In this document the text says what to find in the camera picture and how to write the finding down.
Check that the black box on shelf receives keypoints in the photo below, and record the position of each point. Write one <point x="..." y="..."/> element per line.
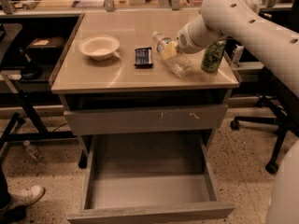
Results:
<point x="46" y="49"/>

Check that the grey drawer cabinet with counter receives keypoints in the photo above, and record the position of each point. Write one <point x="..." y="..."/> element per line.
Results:
<point x="85" y="84"/>

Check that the black desk frame leg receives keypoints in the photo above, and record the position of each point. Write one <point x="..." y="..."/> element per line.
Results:
<point x="42" y="132"/>

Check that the black office chair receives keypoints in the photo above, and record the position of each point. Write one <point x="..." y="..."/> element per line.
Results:
<point x="286" y="118"/>

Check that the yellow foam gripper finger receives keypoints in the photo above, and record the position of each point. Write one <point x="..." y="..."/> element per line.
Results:
<point x="169" y="50"/>

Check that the white sneaker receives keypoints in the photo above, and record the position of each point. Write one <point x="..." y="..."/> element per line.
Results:
<point x="27" y="197"/>

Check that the water bottle on floor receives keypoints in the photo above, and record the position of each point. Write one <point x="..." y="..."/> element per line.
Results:
<point x="33" y="151"/>

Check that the open grey bottom drawer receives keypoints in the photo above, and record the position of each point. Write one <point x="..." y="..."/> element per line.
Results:
<point x="149" y="178"/>

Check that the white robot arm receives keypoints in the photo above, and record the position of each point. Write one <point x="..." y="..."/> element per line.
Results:
<point x="277" y="48"/>

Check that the closed grey upper drawer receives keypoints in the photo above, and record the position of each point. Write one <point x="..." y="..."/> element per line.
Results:
<point x="145" y="120"/>

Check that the clear plastic water bottle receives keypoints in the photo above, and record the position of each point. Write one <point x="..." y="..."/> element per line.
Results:
<point x="180" y="64"/>

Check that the white paper bowl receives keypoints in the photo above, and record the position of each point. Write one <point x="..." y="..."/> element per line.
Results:
<point x="99" y="47"/>

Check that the green soda can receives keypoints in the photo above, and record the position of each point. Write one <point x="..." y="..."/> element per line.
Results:
<point x="213" y="56"/>

